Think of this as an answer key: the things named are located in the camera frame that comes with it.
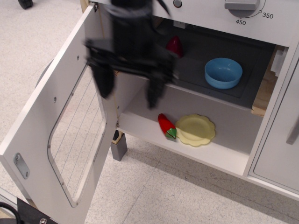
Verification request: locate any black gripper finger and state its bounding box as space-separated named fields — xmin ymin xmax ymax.
xmin=91 ymin=64 xmax=115 ymax=98
xmin=147 ymin=78 xmax=166 ymax=109

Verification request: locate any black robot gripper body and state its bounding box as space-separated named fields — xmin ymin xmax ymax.
xmin=85 ymin=9 xmax=176 ymax=82

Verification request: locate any white oven door with window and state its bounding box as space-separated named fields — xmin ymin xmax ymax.
xmin=0 ymin=3 xmax=118 ymax=224

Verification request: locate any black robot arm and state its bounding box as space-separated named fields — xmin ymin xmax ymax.
xmin=85 ymin=0 xmax=177 ymax=108

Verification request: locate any grey round oven button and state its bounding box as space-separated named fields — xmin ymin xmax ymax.
xmin=173 ymin=0 xmax=182 ymax=8

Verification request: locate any grey oven tray shelf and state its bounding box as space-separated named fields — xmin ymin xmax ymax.
xmin=120 ymin=20 xmax=276 ymax=110

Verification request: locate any red toy chili pepper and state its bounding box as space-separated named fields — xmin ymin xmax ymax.
xmin=158 ymin=113 xmax=177 ymax=139

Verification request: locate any yellow scalloped plate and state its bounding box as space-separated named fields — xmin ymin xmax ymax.
xmin=175 ymin=114 xmax=216 ymax=147

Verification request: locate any blue plastic bowl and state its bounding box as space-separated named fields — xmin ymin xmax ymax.
xmin=205 ymin=58 xmax=243 ymax=90

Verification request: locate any grey cabinet leg cap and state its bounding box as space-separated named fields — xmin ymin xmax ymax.
xmin=111 ymin=131 xmax=128 ymax=161

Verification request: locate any white toy kitchen cabinet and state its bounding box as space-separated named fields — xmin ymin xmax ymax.
xmin=100 ymin=0 xmax=299 ymax=200

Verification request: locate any black caster wheel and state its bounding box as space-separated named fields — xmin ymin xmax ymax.
xmin=18 ymin=0 xmax=33 ymax=10

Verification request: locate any grey temperature knob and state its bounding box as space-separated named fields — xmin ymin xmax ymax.
xmin=224 ymin=0 xmax=260 ymax=18

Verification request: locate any white right cabinet door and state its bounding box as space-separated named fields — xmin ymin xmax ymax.
xmin=248 ymin=46 xmax=299 ymax=194

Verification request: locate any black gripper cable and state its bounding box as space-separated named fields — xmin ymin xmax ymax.
xmin=149 ymin=0 xmax=173 ymax=33

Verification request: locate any light wooden corner post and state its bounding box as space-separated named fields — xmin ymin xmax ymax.
xmin=80 ymin=0 xmax=89 ymax=13

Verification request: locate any grey right door handle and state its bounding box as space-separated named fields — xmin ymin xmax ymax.
xmin=286 ymin=118 xmax=299 ymax=145

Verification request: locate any aluminium frame rail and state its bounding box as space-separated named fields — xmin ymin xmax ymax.
xmin=0 ymin=186 xmax=18 ymax=219

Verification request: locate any black base plate with screw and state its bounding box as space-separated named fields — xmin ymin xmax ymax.
xmin=17 ymin=198 xmax=57 ymax=224

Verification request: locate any black cable on floor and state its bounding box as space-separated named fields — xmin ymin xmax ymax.
xmin=0 ymin=202 xmax=24 ymax=224

